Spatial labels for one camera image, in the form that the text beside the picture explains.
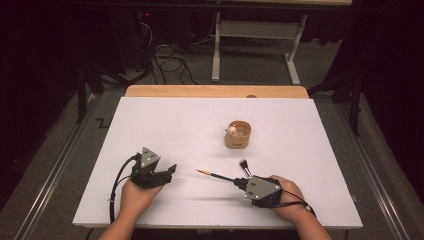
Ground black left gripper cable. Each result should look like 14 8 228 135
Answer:
108 153 142 224

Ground wooden table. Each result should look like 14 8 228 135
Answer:
124 84 310 100

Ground black metal stand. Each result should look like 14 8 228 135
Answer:
307 70 365 138
75 62 105 125

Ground person's left hand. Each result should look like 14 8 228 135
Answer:
119 181 165 224

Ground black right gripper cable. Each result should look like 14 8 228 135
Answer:
275 187 318 218

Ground white board sheet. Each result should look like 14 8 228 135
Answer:
72 96 364 230

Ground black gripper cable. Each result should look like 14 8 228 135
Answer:
108 153 142 224
275 187 318 218

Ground person's right hand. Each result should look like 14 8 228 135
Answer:
268 174 317 224

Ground light wooden desktop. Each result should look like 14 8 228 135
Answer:
206 0 354 6

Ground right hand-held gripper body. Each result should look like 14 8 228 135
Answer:
242 174 285 210

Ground white metal desk frame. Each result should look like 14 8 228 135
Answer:
211 11 309 86

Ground black computer tower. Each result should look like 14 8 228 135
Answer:
108 9 156 73

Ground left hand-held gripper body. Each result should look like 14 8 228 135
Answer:
129 146 174 190

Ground black floor cables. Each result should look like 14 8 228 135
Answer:
151 42 201 86

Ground round wooden brush holder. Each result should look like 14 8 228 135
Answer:
224 120 252 150

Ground metal floor rail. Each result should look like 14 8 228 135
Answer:
12 94 102 240
334 102 414 240

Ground black makeup brush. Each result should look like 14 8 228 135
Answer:
239 159 254 179

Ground thin black gold-tipped brush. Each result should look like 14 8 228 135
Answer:
195 168 238 184

